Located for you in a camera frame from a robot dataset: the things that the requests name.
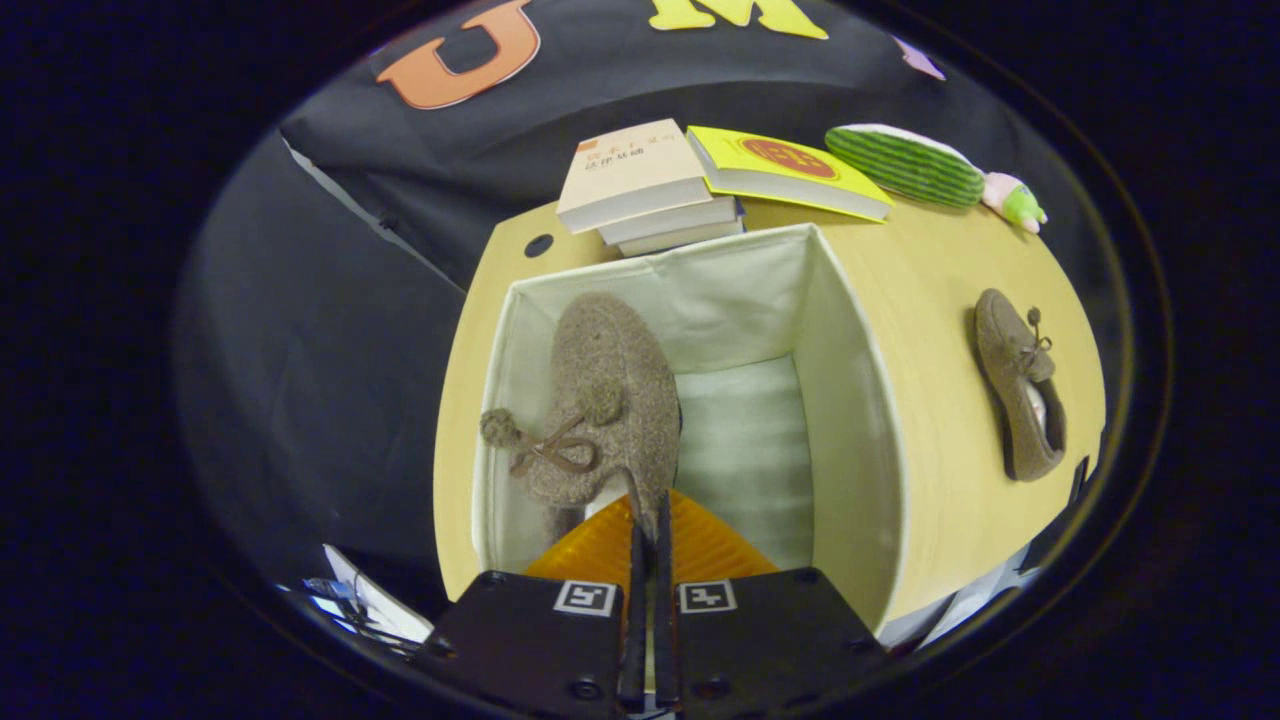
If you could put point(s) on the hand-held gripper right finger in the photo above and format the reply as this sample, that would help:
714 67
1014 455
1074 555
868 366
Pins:
770 640

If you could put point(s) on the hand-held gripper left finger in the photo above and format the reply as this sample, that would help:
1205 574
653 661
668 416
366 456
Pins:
540 640

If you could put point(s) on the brown felt shoe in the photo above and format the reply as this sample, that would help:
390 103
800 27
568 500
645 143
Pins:
1010 380
610 350

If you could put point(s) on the cream fabric storage box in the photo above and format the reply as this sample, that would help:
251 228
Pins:
740 300

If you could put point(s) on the blue and white packaging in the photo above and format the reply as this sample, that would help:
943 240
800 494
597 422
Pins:
370 605

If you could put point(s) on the white cloth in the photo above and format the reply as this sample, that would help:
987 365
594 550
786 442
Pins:
960 600

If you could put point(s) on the black backdrop cloth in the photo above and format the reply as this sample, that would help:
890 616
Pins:
330 330

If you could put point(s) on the grey book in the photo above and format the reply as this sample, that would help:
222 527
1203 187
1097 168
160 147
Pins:
690 238

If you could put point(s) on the white book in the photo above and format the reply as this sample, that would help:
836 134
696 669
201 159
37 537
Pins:
670 220

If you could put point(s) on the yellow book with red circle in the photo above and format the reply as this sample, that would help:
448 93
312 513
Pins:
780 165

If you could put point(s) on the beige book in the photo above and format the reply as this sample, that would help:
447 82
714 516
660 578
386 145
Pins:
635 170

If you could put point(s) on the green striped watermelon plush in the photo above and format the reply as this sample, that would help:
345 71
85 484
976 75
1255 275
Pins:
905 165

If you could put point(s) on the pink and green plush toy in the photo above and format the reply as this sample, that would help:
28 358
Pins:
1015 200

